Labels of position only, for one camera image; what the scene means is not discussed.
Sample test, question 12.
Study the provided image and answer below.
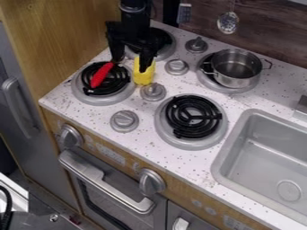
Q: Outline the toy stove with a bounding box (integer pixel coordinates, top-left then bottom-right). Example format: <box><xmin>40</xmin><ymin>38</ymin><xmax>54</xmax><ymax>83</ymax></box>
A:
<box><xmin>69</xmin><ymin>26</ymin><xmax>274</xmax><ymax>151</ymax></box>

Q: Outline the grey spatula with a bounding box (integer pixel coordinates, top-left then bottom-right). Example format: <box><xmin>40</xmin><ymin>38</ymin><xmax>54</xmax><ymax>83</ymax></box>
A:
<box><xmin>175</xmin><ymin>2</ymin><xmax>194</xmax><ymax>24</ymax></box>

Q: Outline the silver pot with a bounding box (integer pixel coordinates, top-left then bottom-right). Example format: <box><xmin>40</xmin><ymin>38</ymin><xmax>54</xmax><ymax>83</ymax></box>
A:
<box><xmin>198</xmin><ymin>49</ymin><xmax>275</xmax><ymax>90</ymax></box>

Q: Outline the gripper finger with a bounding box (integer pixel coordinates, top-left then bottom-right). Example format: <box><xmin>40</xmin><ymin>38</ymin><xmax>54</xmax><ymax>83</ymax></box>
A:
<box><xmin>108</xmin><ymin>43</ymin><xmax>127</xmax><ymax>64</ymax></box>
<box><xmin>137</xmin><ymin>48</ymin><xmax>159</xmax><ymax>74</ymax></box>

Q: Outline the grey toy fridge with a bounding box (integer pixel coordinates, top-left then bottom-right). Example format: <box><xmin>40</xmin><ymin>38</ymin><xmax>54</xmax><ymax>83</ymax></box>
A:
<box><xmin>0</xmin><ymin>21</ymin><xmax>82</xmax><ymax>212</ymax></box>

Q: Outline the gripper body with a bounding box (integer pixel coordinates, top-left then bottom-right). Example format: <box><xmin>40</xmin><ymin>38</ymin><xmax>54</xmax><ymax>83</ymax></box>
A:
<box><xmin>104</xmin><ymin>20</ymin><xmax>162</xmax><ymax>52</ymax></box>

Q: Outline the silver strainer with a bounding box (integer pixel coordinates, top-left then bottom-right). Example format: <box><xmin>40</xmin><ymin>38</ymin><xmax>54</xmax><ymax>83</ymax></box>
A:
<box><xmin>215</xmin><ymin>0</ymin><xmax>241</xmax><ymax>35</ymax></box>

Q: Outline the yellow toy corn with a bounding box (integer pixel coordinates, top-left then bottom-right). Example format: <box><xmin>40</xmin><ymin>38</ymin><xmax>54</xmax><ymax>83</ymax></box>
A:
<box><xmin>131</xmin><ymin>55</ymin><xmax>158</xmax><ymax>86</ymax></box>

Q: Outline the red toy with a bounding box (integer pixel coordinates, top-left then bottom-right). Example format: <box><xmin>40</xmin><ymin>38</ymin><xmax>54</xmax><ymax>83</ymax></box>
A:
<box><xmin>88</xmin><ymin>61</ymin><xmax>117</xmax><ymax>90</ymax></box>

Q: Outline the toy sink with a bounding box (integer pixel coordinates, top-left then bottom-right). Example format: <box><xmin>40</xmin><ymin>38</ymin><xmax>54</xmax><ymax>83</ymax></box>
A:
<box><xmin>209</xmin><ymin>108</ymin><xmax>307</xmax><ymax>226</ymax></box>

